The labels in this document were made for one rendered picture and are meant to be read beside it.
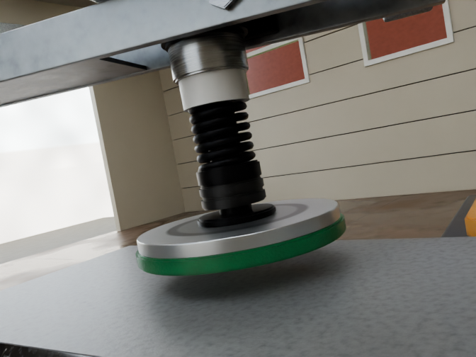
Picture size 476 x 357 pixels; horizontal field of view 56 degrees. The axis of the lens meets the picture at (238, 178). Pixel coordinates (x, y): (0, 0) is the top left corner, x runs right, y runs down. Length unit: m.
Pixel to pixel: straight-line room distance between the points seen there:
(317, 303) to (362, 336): 0.07
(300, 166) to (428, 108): 2.17
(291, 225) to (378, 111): 6.40
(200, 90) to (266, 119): 7.27
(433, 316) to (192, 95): 0.29
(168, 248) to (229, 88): 0.16
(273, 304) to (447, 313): 0.13
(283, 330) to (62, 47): 0.35
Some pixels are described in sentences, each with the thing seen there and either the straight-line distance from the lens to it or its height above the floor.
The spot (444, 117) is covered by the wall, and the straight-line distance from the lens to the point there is 6.49.
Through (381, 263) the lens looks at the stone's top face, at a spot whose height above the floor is 0.85.
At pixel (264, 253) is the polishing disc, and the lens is 0.38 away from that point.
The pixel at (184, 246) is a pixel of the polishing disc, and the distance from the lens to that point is 0.39.
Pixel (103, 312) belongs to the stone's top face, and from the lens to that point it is 0.46.
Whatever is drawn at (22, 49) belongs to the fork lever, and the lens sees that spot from 0.54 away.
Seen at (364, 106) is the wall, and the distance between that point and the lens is 6.85.
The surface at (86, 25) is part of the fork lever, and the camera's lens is 0.49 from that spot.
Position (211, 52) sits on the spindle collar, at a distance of 0.45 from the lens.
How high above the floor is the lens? 0.97
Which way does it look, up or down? 3 degrees down
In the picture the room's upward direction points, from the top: 10 degrees counter-clockwise
